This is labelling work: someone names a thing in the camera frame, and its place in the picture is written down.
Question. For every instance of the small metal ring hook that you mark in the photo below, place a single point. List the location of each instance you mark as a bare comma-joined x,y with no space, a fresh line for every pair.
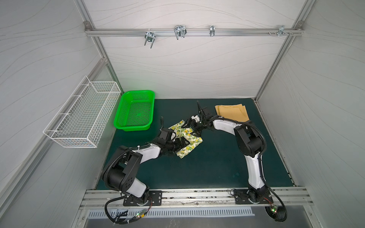
212,31

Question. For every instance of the metal double hook clamp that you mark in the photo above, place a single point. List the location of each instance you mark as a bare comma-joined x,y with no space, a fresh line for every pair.
180,31

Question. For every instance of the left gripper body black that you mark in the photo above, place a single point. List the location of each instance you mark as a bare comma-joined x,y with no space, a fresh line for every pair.
172,146

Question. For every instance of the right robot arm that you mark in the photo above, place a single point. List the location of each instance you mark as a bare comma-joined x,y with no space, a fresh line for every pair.
251,143

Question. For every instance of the metal bracket with bolts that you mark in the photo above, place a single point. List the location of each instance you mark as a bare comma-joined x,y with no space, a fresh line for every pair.
281,32

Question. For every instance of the floral patterned skirt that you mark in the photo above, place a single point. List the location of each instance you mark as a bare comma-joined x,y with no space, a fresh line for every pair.
185,134

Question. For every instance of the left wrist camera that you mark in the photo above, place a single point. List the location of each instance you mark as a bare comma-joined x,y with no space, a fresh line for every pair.
167,134

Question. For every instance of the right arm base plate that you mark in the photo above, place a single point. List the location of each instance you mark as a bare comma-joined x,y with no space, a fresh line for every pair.
242,197

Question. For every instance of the white slotted cable duct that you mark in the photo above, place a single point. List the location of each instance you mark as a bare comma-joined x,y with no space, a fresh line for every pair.
214,212

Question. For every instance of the yellow skirt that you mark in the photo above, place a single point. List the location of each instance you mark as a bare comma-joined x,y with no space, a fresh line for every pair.
236,112

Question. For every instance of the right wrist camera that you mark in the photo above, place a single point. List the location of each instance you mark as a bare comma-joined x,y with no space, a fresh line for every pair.
196,118

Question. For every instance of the aluminium crossbar rail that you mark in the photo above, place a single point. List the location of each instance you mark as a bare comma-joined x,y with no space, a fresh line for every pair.
191,32

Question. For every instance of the green plastic basket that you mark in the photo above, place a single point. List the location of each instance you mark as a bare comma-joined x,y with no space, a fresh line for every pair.
135,111

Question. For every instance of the dark green table mat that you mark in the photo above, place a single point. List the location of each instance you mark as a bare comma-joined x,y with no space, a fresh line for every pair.
216,163

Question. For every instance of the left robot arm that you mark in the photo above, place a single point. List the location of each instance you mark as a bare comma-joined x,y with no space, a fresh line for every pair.
121,171

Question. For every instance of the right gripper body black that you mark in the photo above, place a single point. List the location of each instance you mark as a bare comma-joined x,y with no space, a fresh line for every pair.
199,123

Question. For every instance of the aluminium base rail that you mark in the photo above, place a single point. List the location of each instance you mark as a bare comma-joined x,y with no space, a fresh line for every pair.
189,198

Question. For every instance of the metal u-bolt clamp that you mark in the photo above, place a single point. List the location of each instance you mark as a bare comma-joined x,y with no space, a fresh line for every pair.
149,37

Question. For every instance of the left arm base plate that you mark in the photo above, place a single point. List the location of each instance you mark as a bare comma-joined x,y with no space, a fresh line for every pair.
149,198

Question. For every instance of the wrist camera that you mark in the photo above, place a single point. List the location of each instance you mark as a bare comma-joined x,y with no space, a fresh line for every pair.
167,134
196,118

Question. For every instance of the white wire basket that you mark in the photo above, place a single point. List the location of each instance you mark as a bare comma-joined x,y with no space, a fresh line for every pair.
82,120

